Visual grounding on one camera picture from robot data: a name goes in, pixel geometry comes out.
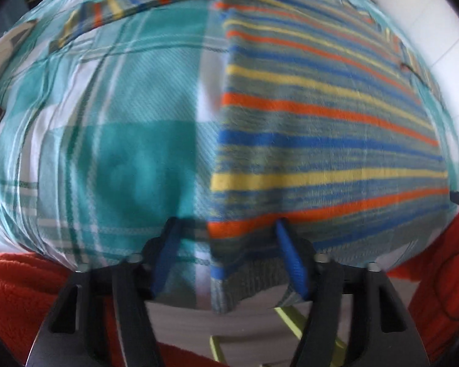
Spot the red fleece clothing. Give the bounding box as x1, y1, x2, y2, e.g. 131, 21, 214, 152
0, 210, 459, 367

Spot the striped knit sweater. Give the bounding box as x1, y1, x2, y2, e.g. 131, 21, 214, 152
55, 0, 450, 316

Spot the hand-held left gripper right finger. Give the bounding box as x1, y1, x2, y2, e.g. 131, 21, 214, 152
275, 218, 431, 367

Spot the teal plaid bedspread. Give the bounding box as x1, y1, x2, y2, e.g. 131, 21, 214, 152
0, 0, 459, 310

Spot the brown patterned pillow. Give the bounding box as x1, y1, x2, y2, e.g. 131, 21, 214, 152
0, 21, 37, 52

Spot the yellow-green frame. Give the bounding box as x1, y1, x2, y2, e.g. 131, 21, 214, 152
208, 306, 347, 364

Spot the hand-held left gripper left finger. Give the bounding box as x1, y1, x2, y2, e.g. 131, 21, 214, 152
25, 217, 184, 367

